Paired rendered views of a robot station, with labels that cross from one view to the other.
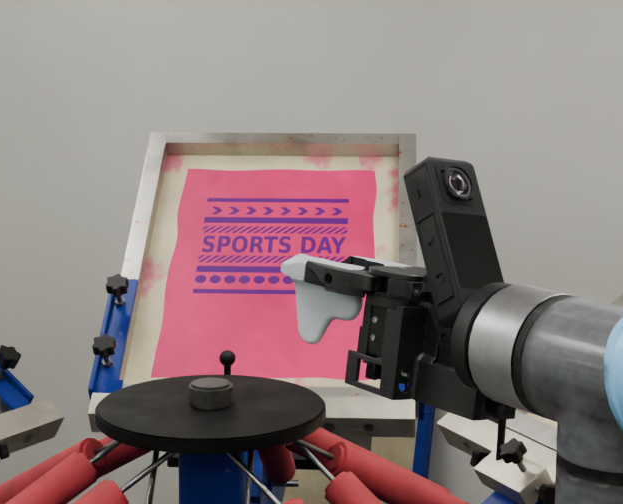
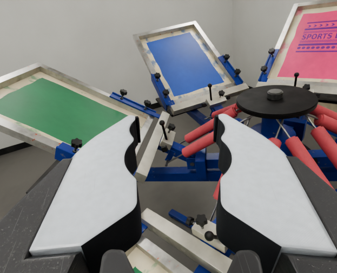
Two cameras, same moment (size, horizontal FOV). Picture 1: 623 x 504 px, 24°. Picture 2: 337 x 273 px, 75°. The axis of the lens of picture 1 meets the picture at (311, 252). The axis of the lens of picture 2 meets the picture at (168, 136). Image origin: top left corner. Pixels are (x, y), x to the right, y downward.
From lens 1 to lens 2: 0.98 m
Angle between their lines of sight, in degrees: 44
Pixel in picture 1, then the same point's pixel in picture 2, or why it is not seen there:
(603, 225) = not seen: outside the picture
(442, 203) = not seen: outside the picture
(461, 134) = not seen: outside the picture
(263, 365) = (312, 74)
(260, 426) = (286, 110)
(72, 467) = (229, 112)
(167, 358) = (283, 71)
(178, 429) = (257, 108)
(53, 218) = (276, 30)
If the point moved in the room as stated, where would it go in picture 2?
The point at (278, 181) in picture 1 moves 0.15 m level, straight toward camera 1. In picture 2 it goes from (333, 14) to (331, 18)
